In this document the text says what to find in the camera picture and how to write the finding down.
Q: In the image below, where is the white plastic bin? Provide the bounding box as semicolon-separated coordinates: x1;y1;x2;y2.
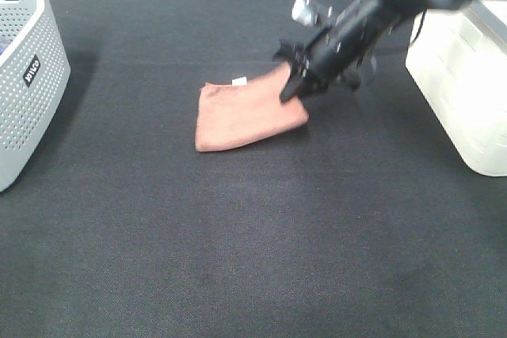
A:
406;0;506;177

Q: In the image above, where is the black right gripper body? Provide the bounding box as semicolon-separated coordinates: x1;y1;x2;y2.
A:
304;0;400;91

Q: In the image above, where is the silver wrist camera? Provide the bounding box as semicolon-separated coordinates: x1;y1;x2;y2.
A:
291;0;334;27

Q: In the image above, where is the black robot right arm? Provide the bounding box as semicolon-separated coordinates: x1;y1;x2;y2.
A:
274;0;474;102

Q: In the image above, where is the orange towel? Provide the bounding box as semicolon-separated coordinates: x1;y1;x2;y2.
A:
195;63;309;153

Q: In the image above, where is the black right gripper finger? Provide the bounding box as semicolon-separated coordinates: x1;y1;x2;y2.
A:
273;39;306;64
279;63;307;102

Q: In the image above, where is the black table mat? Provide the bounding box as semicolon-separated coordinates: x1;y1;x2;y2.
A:
1;0;506;337

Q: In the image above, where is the grey perforated laundry basket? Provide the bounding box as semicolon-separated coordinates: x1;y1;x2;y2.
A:
1;0;71;190

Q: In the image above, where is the blue cloth in basket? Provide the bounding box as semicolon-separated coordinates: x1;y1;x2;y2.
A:
0;39;10;55

